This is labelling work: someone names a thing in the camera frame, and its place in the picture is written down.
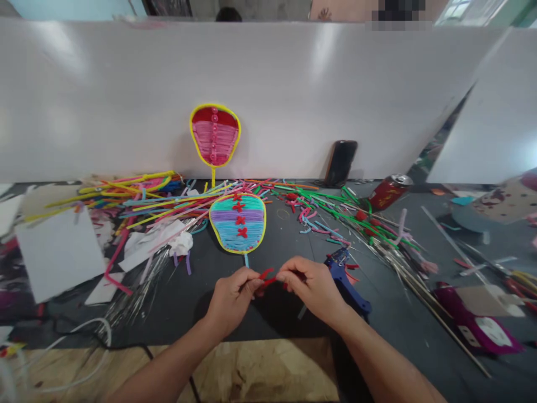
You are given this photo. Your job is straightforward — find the person's left fingers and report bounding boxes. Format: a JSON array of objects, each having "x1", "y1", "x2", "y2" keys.
[{"x1": 239, "y1": 278, "x2": 263, "y2": 302}]

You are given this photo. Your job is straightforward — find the black phone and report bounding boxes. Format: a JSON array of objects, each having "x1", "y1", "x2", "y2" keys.
[{"x1": 324, "y1": 139, "x2": 359, "y2": 188}]

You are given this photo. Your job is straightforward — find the red soda can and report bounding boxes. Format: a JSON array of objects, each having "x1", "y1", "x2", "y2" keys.
[{"x1": 368, "y1": 174, "x2": 414, "y2": 212}]

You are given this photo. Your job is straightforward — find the beige spotted paper cone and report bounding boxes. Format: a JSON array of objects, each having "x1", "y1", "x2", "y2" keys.
[{"x1": 450, "y1": 167, "x2": 537, "y2": 234}]

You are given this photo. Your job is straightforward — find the person's left hand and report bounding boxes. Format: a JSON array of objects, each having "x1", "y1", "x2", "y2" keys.
[{"x1": 204, "y1": 266, "x2": 264, "y2": 339}]

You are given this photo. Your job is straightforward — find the white side board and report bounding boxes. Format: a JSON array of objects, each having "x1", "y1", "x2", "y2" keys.
[{"x1": 426, "y1": 27, "x2": 537, "y2": 185}]

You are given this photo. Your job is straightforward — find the white cardboard sheet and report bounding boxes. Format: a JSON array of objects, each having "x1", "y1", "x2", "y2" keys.
[{"x1": 14, "y1": 207, "x2": 106, "y2": 304}]

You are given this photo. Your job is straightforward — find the brown cardboard piece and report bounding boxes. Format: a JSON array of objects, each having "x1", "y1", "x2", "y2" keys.
[{"x1": 455, "y1": 284, "x2": 526, "y2": 318}]

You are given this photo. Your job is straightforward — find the bundle of silver tinsel strands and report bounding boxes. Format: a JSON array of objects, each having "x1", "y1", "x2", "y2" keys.
[
  {"x1": 331, "y1": 209, "x2": 433, "y2": 303},
  {"x1": 102, "y1": 218, "x2": 209, "y2": 322}
]

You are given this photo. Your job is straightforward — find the red pipe cleaner piece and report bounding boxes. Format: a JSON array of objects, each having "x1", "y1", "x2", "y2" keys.
[{"x1": 255, "y1": 268, "x2": 290, "y2": 297}]

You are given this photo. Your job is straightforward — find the blue glue gun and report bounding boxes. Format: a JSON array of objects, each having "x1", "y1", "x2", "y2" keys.
[{"x1": 323, "y1": 247, "x2": 373, "y2": 321}]

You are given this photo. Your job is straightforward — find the person's left thumb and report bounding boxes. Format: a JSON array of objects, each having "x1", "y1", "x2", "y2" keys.
[{"x1": 234, "y1": 268, "x2": 263, "y2": 283}]

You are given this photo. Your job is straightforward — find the person's right fingers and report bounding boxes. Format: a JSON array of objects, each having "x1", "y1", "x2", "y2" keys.
[{"x1": 283, "y1": 278, "x2": 312, "y2": 296}]

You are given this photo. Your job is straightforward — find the white cable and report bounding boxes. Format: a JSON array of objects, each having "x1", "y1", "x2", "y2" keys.
[{"x1": 0, "y1": 317, "x2": 113, "y2": 397}]

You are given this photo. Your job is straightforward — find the purple glitter shape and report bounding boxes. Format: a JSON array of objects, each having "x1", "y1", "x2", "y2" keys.
[{"x1": 433, "y1": 282, "x2": 524, "y2": 357}]

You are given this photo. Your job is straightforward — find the white paper scrap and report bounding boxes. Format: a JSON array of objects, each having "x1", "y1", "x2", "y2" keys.
[
  {"x1": 119, "y1": 218, "x2": 187, "y2": 273},
  {"x1": 85, "y1": 271, "x2": 126, "y2": 306}
]

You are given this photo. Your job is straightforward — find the white partition board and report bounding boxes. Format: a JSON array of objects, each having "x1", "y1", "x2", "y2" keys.
[{"x1": 0, "y1": 17, "x2": 511, "y2": 184}]

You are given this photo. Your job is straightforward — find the person's right index finger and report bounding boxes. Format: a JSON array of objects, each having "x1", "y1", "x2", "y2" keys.
[{"x1": 281, "y1": 256, "x2": 313, "y2": 279}]

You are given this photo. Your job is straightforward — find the person's right thumb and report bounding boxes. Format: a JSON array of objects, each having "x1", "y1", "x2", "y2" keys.
[{"x1": 279, "y1": 270, "x2": 304, "y2": 288}]

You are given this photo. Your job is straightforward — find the black cable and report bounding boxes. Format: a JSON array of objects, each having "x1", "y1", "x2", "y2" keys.
[{"x1": 50, "y1": 321, "x2": 200, "y2": 403}]

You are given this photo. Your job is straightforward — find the pile of cut pipe cleaner bits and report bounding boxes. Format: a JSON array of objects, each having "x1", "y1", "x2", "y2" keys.
[{"x1": 241, "y1": 177, "x2": 425, "y2": 262}]

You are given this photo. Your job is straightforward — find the red pink pipe cleaner fan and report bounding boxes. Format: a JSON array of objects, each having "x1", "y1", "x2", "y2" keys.
[{"x1": 188, "y1": 102, "x2": 243, "y2": 190}]

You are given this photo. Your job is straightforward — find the blue purple pipe cleaner fan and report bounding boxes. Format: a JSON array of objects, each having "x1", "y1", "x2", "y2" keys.
[{"x1": 208, "y1": 193, "x2": 269, "y2": 269}]

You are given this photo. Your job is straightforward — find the pink bent pipe cleaner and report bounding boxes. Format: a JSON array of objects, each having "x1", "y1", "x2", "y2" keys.
[{"x1": 103, "y1": 228, "x2": 134, "y2": 296}]

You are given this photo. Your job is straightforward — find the pile of long pipe cleaners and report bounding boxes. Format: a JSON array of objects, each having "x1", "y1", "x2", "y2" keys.
[{"x1": 45, "y1": 170, "x2": 237, "y2": 237}]

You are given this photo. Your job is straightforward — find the person's right hand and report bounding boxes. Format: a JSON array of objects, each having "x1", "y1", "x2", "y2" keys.
[{"x1": 278, "y1": 256, "x2": 358, "y2": 333}]

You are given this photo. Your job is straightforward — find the red handled tool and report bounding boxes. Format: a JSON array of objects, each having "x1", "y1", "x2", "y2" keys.
[{"x1": 502, "y1": 270, "x2": 537, "y2": 301}]

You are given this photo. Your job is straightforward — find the crumpled white tissue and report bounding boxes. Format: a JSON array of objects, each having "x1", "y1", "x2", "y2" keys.
[{"x1": 169, "y1": 231, "x2": 194, "y2": 257}]

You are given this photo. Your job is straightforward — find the wooden skewer stick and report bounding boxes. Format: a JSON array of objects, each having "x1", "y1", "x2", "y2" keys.
[{"x1": 402, "y1": 283, "x2": 492, "y2": 379}]

